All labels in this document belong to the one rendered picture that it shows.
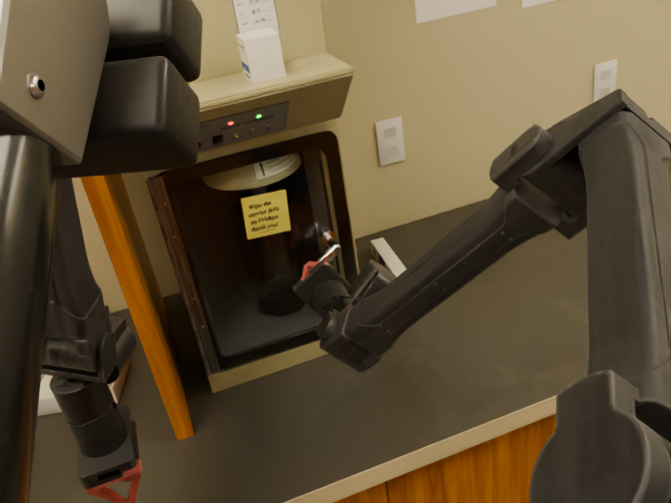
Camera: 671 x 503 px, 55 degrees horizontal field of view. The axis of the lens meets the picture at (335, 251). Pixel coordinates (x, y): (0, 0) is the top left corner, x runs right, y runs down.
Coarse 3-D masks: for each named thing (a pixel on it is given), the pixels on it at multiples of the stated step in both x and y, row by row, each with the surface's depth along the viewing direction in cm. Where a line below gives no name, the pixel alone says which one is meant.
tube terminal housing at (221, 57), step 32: (224, 0) 93; (288, 0) 96; (224, 32) 94; (288, 32) 98; (320, 32) 99; (224, 64) 96; (320, 128) 106; (288, 352) 124; (320, 352) 127; (224, 384) 122
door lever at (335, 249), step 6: (324, 234) 113; (330, 234) 114; (324, 240) 114; (330, 240) 112; (330, 246) 111; (336, 246) 110; (324, 252) 110; (330, 252) 110; (336, 252) 110; (318, 258) 110; (324, 258) 110; (330, 258) 110; (312, 270) 110; (300, 276) 111
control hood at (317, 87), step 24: (288, 72) 94; (312, 72) 92; (336, 72) 91; (216, 96) 88; (240, 96) 88; (264, 96) 89; (288, 96) 91; (312, 96) 94; (336, 96) 96; (288, 120) 98; (312, 120) 101
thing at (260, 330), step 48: (288, 144) 104; (336, 144) 107; (192, 192) 102; (240, 192) 105; (288, 192) 108; (336, 192) 111; (192, 240) 106; (240, 240) 109; (288, 240) 112; (336, 240) 115; (240, 288) 113; (288, 288) 116; (240, 336) 117; (288, 336) 121
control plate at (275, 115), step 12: (264, 108) 92; (276, 108) 93; (288, 108) 95; (216, 120) 90; (228, 120) 92; (240, 120) 93; (252, 120) 94; (264, 120) 95; (276, 120) 97; (204, 132) 92; (216, 132) 94; (228, 132) 95; (240, 132) 96; (264, 132) 99; (204, 144) 96; (216, 144) 97; (228, 144) 99
